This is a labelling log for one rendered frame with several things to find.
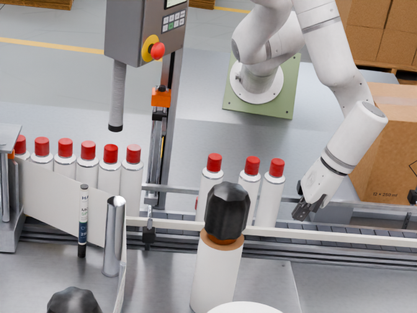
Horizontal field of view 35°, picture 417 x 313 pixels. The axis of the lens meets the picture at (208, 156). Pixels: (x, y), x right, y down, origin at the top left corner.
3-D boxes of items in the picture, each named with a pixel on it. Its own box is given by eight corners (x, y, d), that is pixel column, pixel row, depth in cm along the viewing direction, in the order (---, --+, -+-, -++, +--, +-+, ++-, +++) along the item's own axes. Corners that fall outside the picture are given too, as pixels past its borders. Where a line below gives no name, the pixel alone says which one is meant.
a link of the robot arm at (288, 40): (237, 49, 216) (242, 18, 193) (290, 31, 218) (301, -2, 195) (251, 82, 214) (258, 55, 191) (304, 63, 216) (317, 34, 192)
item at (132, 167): (116, 224, 160) (121, 151, 149) (118, 211, 164) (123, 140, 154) (138, 226, 160) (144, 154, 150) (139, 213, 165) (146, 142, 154)
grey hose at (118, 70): (107, 131, 158) (112, 49, 147) (108, 124, 161) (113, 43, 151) (122, 133, 159) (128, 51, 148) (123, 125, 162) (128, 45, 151)
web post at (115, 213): (99, 277, 143) (103, 206, 134) (102, 263, 147) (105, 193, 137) (121, 278, 144) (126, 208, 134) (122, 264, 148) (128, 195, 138)
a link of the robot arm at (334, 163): (322, 137, 157) (316, 147, 159) (330, 157, 150) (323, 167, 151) (352, 151, 160) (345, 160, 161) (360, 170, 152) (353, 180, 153)
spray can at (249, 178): (230, 235, 162) (243, 164, 151) (229, 222, 166) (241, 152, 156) (251, 236, 162) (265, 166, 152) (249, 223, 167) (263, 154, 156)
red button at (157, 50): (146, 41, 138) (157, 46, 137) (156, 37, 141) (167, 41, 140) (144, 58, 140) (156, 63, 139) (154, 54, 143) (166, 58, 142)
